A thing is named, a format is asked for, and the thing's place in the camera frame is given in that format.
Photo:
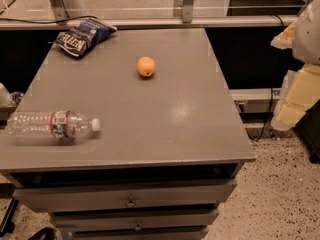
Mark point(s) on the white object at left edge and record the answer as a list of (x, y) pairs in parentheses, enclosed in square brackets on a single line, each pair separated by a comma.
[(5, 96)]

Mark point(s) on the bottom drawer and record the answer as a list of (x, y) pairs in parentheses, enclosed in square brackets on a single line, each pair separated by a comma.
[(177, 233)]

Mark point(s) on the blue Kettle chip bag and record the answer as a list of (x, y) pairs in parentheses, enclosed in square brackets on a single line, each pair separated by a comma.
[(78, 40)]

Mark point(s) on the middle drawer with knob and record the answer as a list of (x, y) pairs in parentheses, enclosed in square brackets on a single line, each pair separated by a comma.
[(134, 219)]

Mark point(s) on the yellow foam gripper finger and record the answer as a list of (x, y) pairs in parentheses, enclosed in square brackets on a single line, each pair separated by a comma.
[(299, 92), (284, 39)]

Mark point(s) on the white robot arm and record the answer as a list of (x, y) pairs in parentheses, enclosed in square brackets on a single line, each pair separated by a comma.
[(306, 39)]

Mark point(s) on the orange fruit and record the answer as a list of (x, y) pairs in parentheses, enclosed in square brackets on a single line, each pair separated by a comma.
[(146, 66)]

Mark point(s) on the clear plastic water bottle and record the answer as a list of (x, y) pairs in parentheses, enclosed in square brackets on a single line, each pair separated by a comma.
[(64, 124)]

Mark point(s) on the top drawer with knob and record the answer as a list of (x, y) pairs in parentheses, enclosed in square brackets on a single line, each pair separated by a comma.
[(122, 196)]

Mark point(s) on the drawer with knob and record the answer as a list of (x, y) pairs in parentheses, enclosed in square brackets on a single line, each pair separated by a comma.
[(134, 219), (122, 196)]

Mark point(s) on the grey drawer cabinet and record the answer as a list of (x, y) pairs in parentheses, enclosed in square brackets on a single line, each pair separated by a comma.
[(180, 124)]

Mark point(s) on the metal frame rail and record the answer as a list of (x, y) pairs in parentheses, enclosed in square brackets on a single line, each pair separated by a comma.
[(215, 22)]

